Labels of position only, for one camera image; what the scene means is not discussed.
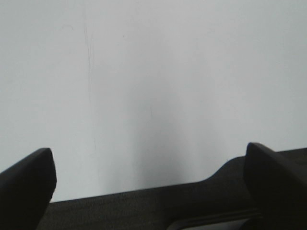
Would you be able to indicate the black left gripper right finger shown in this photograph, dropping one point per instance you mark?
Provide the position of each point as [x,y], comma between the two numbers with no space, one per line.
[277,181]

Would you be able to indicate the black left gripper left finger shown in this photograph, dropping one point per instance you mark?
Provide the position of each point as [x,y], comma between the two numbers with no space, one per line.
[26,189]

